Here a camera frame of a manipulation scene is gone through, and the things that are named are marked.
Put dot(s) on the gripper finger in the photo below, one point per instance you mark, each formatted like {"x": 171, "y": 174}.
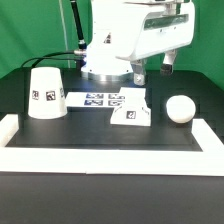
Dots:
{"x": 168, "y": 61}
{"x": 139, "y": 72}

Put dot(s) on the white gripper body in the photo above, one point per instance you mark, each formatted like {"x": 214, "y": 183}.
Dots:
{"x": 147, "y": 29}

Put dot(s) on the white lamp bulb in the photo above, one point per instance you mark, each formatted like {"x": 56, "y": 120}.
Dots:
{"x": 180, "y": 108}

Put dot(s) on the white lamp base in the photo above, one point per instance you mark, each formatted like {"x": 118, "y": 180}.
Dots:
{"x": 133, "y": 111}

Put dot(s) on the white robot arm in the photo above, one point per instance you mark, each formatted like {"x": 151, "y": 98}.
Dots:
{"x": 101, "y": 62}

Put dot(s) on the white lamp shade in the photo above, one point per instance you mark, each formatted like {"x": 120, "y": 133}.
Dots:
{"x": 46, "y": 97}

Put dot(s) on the white tag sheet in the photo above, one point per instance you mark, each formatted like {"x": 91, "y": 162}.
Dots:
{"x": 94, "y": 99}

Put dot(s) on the white U-shaped fence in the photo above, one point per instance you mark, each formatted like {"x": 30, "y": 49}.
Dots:
{"x": 208, "y": 162}

